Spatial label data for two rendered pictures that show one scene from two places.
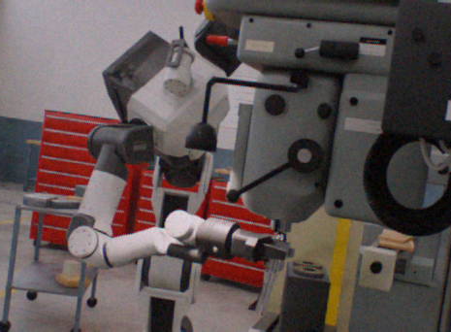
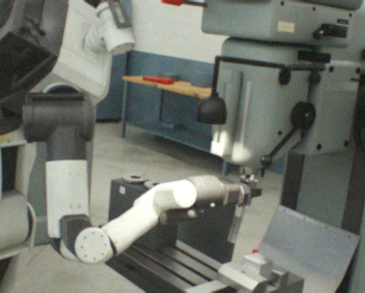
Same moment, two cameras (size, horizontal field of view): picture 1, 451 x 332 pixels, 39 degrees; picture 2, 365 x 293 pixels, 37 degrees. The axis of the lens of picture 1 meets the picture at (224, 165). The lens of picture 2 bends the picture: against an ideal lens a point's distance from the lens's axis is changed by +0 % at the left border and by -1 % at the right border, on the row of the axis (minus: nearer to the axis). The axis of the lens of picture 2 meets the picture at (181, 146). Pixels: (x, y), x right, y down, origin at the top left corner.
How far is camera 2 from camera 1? 142 cm
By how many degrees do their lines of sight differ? 58
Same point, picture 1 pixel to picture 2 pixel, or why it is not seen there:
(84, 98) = not seen: outside the picture
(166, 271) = (14, 230)
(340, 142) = (322, 101)
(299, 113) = (296, 80)
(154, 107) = (84, 70)
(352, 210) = (324, 149)
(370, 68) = (340, 43)
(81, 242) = (95, 246)
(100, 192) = (82, 185)
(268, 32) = (291, 14)
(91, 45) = not seen: outside the picture
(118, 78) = (31, 37)
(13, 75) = not seen: outside the picture
